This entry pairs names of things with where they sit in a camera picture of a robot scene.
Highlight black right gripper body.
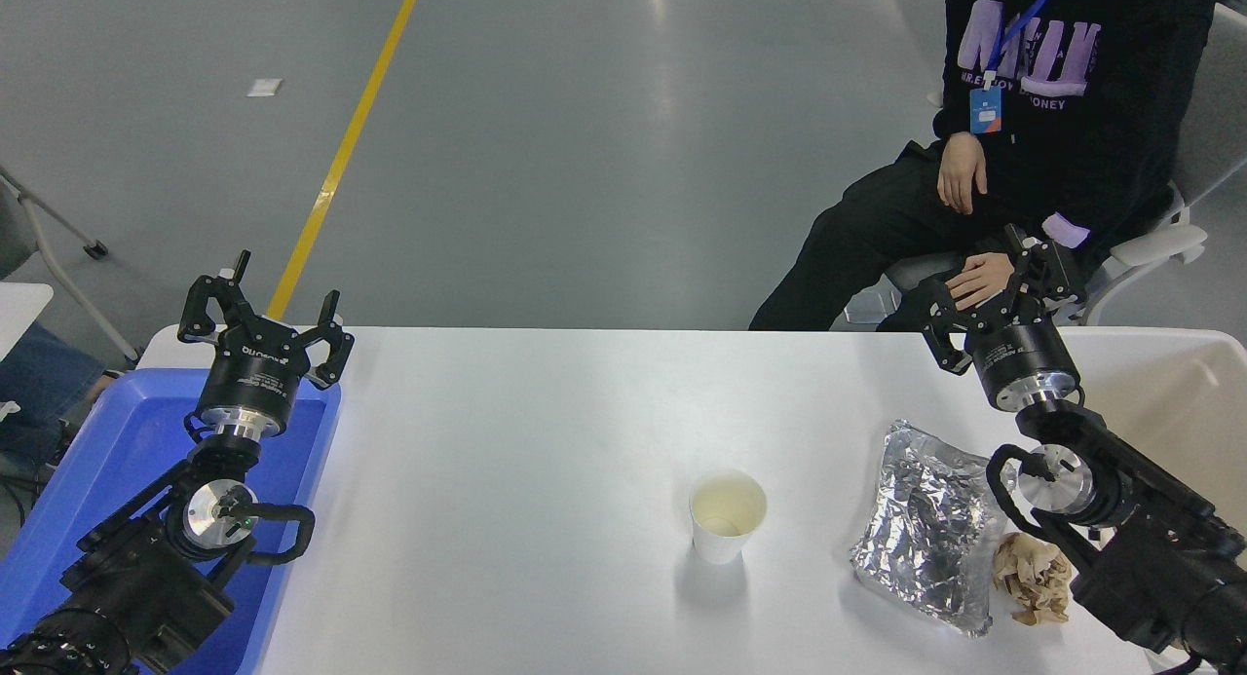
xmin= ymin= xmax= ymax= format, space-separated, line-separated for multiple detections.
xmin=960 ymin=315 xmax=1080 ymax=403

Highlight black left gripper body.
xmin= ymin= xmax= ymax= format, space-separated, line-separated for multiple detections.
xmin=198 ymin=317 xmax=311 ymax=427

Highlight white paper cup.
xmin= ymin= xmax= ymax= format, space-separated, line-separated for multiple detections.
xmin=689 ymin=469 xmax=769 ymax=565

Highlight seated person's left hand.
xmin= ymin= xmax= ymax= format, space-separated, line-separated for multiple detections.
xmin=947 ymin=252 xmax=1020 ymax=313

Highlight seated person's right hand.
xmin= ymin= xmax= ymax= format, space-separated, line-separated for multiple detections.
xmin=937 ymin=131 xmax=988 ymax=215

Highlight seated person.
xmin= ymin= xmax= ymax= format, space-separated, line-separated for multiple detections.
xmin=748 ymin=0 xmax=1224 ymax=333

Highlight blue plastic tray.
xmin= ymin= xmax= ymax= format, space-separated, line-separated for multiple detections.
xmin=0 ymin=368 xmax=342 ymax=675

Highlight large pale plastic bin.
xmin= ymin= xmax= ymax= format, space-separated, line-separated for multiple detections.
xmin=1057 ymin=326 xmax=1247 ymax=675

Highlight person at table edge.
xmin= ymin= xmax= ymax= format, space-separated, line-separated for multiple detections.
xmin=0 ymin=324 xmax=118 ymax=462

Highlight small white side table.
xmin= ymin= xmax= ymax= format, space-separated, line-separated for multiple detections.
xmin=0 ymin=282 xmax=56 ymax=359

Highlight crumpled silver foil tray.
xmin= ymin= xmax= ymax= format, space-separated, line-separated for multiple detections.
xmin=850 ymin=419 xmax=1012 ymax=639

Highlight crumpled tan paper ball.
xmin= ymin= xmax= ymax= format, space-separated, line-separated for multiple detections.
xmin=992 ymin=531 xmax=1075 ymax=625

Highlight grey metal folding frame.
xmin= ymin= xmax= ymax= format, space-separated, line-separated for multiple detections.
xmin=0 ymin=164 xmax=142 ymax=364

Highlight blue lanyard badge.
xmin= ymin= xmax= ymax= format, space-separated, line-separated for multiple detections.
xmin=969 ymin=0 xmax=1065 ymax=136

